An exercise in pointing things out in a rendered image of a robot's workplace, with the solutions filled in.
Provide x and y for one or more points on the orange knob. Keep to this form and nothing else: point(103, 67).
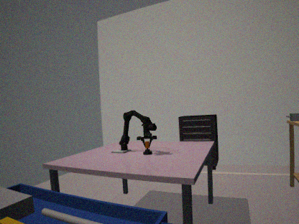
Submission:
point(147, 144)

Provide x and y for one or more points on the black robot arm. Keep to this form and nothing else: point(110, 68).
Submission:
point(147, 126)

